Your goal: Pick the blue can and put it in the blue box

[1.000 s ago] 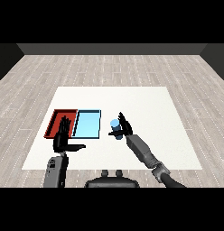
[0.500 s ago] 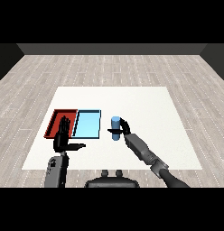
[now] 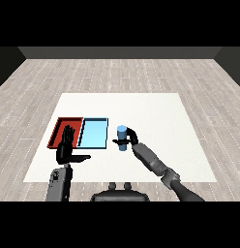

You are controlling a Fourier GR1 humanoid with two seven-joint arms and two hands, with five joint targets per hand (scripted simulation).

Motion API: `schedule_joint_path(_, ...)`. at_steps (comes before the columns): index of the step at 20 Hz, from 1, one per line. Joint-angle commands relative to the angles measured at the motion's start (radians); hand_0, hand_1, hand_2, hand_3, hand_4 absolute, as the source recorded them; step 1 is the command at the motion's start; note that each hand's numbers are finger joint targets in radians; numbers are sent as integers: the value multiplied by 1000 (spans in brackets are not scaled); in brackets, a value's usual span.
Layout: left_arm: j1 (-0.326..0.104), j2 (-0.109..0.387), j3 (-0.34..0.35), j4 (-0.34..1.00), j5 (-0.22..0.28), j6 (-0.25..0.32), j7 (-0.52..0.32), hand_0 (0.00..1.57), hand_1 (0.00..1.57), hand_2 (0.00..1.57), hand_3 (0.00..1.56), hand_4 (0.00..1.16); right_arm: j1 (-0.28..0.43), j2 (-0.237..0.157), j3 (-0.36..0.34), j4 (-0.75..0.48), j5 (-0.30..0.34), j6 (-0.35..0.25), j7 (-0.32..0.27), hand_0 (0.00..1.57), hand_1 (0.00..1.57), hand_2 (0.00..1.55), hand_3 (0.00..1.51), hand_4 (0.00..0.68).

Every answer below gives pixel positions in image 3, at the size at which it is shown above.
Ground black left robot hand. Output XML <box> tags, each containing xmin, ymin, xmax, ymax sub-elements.
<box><xmin>55</xmin><ymin>124</ymin><xmax>92</xmax><ymax>166</ymax></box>

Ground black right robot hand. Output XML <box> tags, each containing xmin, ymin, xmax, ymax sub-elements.
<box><xmin>111</xmin><ymin>127</ymin><xmax>139</xmax><ymax>146</ymax></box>

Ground blue can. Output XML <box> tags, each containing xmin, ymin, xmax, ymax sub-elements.
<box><xmin>116</xmin><ymin>125</ymin><xmax>129</xmax><ymax>152</ymax></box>

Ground red shallow open box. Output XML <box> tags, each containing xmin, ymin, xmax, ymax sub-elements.
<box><xmin>46</xmin><ymin>116</ymin><xmax>85</xmax><ymax>150</ymax></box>

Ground light blue shallow open box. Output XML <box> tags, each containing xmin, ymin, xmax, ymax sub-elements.
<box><xmin>75</xmin><ymin>116</ymin><xmax>109</xmax><ymax>150</ymax></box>

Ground dark grey robot body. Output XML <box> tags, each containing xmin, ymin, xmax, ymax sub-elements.
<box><xmin>90</xmin><ymin>182</ymin><xmax>151</xmax><ymax>202</ymax></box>

